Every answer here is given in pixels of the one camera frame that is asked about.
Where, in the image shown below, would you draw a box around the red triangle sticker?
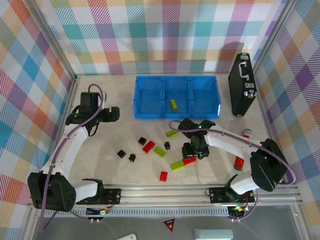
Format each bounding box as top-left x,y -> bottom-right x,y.
160,217 -> 177,233

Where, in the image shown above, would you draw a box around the aluminium mounting rail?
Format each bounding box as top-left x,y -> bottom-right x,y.
27,184 -> 302,209

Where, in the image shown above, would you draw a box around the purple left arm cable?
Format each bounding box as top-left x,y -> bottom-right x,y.
38,83 -> 106,232

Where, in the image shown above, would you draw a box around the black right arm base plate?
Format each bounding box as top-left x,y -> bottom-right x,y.
208,186 -> 256,204

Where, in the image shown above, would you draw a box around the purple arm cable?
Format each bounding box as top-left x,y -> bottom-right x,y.
169,119 -> 297,222
38,83 -> 106,232

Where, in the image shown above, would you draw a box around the pale teal box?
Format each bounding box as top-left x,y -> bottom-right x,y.
194,229 -> 234,240

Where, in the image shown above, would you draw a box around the black briefcase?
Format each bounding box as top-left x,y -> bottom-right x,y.
227,52 -> 258,117

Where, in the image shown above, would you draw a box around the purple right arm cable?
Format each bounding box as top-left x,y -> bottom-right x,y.
169,119 -> 297,222

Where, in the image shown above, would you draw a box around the grey slotted cable duct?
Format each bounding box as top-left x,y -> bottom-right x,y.
39,208 -> 231,217

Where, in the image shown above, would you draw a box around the aluminium frame post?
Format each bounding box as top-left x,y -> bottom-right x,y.
26,0 -> 78,82
251,0 -> 300,73

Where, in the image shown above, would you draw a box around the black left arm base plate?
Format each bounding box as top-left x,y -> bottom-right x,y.
76,187 -> 122,206

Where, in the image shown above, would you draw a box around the blue three-compartment bin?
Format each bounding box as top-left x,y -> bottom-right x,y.
132,75 -> 222,120

